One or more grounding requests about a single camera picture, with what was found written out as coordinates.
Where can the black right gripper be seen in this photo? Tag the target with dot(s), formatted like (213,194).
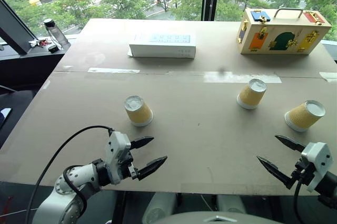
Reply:
(305,172)

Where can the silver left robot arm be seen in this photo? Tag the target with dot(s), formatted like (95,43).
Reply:
(65,203)

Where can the clear water bottle black cap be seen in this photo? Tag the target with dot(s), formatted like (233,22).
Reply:
(55,33)

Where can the white rounded shape under table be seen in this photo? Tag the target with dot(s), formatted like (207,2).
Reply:
(231,204)
(158,208)

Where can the silver robot torso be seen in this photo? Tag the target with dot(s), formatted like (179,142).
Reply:
(218,219)

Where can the yellow ribbed paper cup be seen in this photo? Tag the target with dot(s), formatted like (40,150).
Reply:
(251,95)
(138,113)
(302,117)

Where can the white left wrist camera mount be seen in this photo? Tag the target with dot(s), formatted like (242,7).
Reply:
(116,145)

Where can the black slanted window beam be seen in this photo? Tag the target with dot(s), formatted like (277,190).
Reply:
(15,26)

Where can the small black round object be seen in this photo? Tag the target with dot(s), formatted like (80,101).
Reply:
(52,48)

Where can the white flat cardboard box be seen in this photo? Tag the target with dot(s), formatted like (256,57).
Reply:
(163,46)

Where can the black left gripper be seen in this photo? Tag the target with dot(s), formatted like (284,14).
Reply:
(128,161)

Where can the wooden lock latch box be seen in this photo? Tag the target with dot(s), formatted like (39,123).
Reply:
(281,34)

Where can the black window ledge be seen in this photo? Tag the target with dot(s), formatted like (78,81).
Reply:
(31,55)

